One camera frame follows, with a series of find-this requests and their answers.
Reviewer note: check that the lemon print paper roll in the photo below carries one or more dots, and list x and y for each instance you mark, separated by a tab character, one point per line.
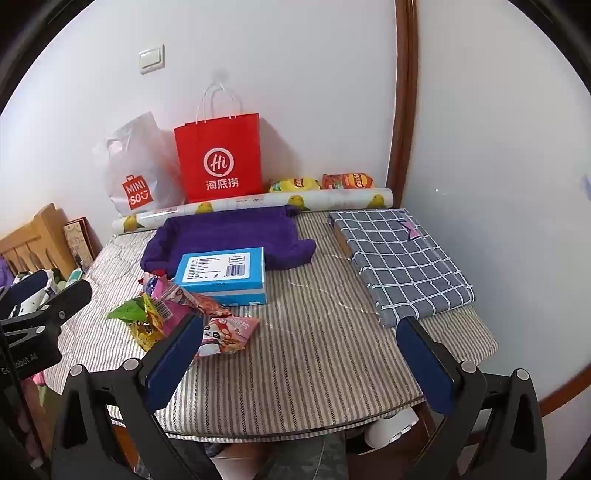
332	199

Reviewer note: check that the red paper shopping bag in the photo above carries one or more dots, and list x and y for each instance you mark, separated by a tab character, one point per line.
219	157

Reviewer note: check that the pink cloth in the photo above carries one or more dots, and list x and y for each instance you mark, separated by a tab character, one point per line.
32	390

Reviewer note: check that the brown wooden door frame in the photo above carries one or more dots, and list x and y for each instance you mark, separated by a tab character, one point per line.
404	101

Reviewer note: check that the brown patterned box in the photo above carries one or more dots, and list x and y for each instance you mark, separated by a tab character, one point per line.
81	244

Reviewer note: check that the yellow green fruit snack packet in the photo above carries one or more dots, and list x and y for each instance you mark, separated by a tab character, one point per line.
160	308

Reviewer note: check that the white light switch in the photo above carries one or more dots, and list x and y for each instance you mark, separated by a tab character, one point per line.
152	59

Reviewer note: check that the brown flat board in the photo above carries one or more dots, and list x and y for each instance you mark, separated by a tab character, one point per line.
342	242

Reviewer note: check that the wooden shelf unit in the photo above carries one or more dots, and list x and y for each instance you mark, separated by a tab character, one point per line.
32	240

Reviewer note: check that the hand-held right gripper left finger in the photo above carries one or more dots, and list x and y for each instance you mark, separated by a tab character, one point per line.
171	362

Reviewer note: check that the white spotted cloth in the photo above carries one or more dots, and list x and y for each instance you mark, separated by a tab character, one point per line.
51	288

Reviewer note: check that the grey checked cloth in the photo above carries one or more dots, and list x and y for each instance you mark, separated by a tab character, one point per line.
401	263

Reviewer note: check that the person's camouflage trousers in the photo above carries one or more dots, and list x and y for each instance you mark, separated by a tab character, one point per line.
309	459

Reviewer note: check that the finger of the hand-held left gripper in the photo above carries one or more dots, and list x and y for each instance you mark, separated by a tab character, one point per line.
64	304
27	284

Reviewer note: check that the blue tissue pack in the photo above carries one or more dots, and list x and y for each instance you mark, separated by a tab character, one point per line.
221	272

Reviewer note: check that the pink cartoon snack packet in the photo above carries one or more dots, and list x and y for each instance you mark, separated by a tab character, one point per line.
228	336

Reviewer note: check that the orange chips bag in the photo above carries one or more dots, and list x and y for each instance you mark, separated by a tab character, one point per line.
350	181

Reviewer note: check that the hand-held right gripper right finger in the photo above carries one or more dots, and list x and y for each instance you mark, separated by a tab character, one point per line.
427	369

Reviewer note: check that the white plastic shopping bag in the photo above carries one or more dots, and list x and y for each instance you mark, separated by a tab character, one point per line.
134	157

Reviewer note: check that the purple towel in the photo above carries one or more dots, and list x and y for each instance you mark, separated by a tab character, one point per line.
221	230

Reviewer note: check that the teal small box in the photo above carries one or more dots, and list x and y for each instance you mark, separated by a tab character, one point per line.
76	276

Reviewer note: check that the red snack packet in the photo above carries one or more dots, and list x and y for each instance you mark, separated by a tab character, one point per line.
208	305

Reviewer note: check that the purple fluffy cloth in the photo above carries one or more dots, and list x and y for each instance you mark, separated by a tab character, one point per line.
4	277

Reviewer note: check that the yellow chips bag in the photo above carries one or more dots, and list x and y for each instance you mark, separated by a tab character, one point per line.
295	185

